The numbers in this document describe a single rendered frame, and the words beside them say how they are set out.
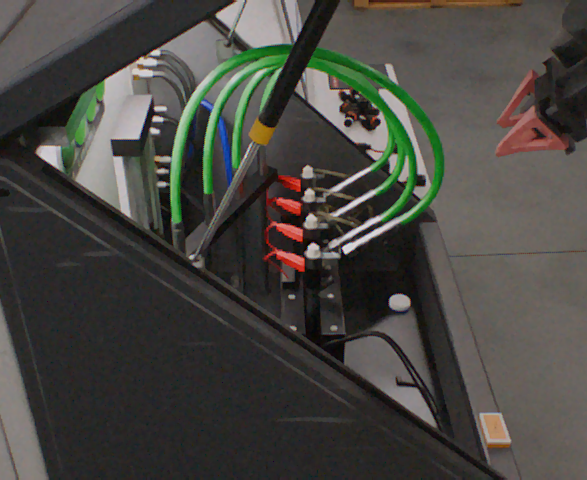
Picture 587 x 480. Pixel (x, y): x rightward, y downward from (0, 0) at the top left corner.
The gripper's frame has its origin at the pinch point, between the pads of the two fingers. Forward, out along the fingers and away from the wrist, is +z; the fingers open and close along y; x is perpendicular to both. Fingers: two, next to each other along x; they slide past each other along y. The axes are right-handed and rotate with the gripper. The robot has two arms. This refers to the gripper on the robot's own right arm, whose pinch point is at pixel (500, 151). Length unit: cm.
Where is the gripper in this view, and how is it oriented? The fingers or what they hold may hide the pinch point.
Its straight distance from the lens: 123.1
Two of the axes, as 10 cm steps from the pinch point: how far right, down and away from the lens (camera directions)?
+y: -6.8, -6.8, -2.8
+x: -2.2, 5.6, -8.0
